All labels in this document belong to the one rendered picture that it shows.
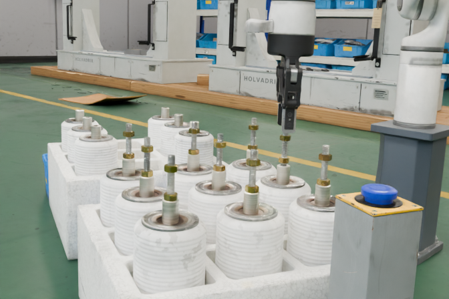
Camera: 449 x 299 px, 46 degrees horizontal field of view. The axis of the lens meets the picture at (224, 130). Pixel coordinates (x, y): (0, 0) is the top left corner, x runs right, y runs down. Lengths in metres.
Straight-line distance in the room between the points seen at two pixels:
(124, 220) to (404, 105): 0.72
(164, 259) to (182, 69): 3.66
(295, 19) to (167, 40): 3.38
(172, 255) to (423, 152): 0.72
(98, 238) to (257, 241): 0.26
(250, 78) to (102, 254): 2.79
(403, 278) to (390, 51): 2.42
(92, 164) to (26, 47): 6.39
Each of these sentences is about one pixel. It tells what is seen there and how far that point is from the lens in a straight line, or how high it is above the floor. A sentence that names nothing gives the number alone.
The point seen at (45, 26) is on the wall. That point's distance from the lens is 7.67.
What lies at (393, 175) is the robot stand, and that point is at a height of 0.19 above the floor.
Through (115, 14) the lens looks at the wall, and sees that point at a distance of 8.26.
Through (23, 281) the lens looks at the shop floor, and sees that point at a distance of 1.16.
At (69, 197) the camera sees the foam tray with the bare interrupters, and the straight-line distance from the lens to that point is 1.17.
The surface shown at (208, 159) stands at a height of 0.20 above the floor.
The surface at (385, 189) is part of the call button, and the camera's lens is 0.63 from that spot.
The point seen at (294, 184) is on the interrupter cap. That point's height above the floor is 0.25.
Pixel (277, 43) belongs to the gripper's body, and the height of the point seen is 0.48.
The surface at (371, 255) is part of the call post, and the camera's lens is 0.61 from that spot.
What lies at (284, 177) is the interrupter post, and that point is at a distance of 0.89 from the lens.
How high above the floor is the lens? 0.50
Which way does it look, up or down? 11 degrees down
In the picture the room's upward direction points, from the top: 2 degrees clockwise
